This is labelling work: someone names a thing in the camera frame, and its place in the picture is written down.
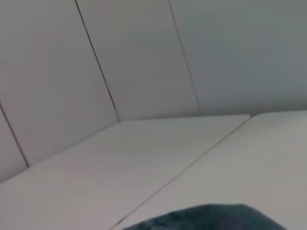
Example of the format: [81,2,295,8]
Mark blue denim shorts with cartoon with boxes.
[122,203,271,230]

